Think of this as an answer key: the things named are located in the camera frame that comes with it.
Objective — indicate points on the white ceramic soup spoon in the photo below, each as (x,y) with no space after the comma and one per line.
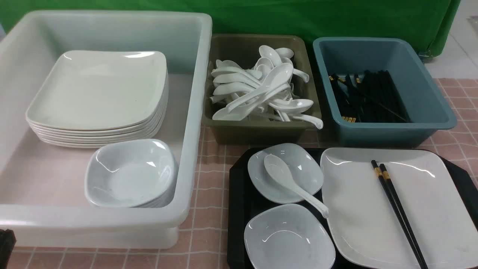
(280,172)

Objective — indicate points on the small white bowl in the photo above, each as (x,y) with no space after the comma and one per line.
(304,169)
(288,236)

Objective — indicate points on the small white bowl front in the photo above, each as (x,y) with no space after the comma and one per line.
(288,236)

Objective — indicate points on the large white square rice plate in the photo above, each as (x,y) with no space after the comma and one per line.
(364,226)

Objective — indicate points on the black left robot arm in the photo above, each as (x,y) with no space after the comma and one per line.
(7,243)

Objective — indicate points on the pile of white ceramic spoons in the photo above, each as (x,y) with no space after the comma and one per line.
(265,90)

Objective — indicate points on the olive green plastic bin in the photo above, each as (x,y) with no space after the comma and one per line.
(243,50)

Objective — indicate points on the stack of small white bowls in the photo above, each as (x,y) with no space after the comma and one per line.
(135,174)

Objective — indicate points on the pink checkered tablecloth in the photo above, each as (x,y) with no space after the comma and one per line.
(202,239)

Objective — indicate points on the large white plastic tub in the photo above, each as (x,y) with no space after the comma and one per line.
(42,186)

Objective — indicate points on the bundle of black chopsticks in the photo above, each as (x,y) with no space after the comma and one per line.
(370,98)

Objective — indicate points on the blue plastic bin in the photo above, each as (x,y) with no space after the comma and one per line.
(425,104)

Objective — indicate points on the stack of white square plates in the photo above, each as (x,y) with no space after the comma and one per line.
(96,98)

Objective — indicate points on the green backdrop cloth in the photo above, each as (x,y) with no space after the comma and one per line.
(424,24)

